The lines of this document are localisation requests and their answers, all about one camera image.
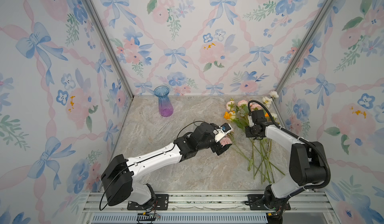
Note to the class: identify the pink rose stem with leaves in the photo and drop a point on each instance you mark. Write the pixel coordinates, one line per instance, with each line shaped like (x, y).
(241, 108)

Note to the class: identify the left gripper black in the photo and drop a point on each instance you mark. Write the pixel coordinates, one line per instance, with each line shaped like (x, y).
(222, 150)

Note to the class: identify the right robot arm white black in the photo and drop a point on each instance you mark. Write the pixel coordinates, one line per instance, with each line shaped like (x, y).
(308, 167)

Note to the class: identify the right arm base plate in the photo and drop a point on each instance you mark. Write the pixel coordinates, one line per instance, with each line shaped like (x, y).
(258, 202)

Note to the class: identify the blue purple glass vase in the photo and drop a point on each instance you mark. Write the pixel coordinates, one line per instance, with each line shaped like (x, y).
(165, 107)

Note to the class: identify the right aluminium corner post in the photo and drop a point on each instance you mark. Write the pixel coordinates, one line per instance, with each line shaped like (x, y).
(310, 34)

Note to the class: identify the pink carnation single stem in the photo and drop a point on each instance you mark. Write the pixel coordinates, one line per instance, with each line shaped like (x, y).
(230, 141)

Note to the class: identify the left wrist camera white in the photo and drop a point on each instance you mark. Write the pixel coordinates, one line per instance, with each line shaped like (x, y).
(222, 131)

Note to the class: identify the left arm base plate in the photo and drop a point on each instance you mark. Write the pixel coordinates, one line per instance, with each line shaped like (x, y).
(159, 203)

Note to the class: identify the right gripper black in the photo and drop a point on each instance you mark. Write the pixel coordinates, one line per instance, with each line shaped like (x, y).
(248, 134)

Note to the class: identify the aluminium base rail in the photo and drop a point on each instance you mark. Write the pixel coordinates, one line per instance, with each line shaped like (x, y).
(211, 207)

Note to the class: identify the left aluminium corner post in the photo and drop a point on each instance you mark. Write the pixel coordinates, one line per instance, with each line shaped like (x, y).
(94, 16)

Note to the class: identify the white flower stem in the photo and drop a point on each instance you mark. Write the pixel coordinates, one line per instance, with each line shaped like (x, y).
(267, 102)

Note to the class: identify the orange poppy flower stem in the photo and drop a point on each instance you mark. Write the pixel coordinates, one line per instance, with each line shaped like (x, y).
(260, 163)

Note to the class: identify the aluminium corner post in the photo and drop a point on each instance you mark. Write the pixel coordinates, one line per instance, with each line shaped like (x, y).
(310, 34)
(94, 16)

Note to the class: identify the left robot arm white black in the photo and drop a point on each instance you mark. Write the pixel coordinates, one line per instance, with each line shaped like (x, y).
(121, 178)

